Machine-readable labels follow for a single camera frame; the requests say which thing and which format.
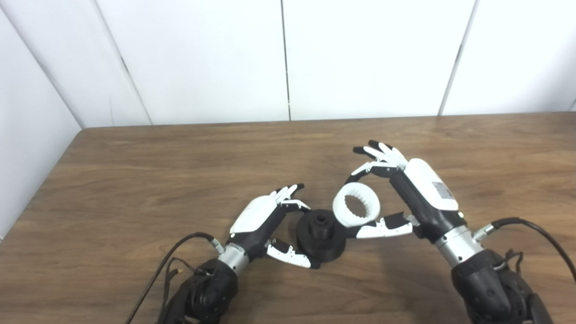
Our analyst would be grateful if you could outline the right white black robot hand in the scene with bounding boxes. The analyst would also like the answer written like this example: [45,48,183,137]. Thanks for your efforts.
[345,140,466,243]

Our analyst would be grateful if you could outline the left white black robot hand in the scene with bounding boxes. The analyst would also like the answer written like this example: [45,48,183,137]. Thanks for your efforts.
[224,183,321,269]

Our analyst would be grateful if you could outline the round black plastic part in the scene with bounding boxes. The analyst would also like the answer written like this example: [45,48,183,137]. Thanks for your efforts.
[296,209,347,261]

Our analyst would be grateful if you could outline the white toothed plastic ring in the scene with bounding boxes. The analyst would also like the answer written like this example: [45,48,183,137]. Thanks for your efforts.
[332,184,381,227]

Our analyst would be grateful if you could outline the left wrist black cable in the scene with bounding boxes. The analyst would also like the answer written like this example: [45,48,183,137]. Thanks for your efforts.
[125,232,225,324]

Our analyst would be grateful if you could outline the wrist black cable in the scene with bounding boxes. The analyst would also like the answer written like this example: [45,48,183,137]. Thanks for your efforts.
[472,217,576,282]
[125,232,225,324]

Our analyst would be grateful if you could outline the left arm thin wires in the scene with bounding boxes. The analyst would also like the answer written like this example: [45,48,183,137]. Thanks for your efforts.
[163,257,199,315]

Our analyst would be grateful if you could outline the arm thin wires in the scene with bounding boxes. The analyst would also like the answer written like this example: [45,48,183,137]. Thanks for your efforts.
[163,257,199,315]
[494,250,525,276]

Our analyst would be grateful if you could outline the right arm thin wires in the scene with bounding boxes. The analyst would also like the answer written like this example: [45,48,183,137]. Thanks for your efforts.
[494,250,525,276]

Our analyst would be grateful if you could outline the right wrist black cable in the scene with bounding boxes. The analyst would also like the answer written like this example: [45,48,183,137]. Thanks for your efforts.
[472,217,576,282]

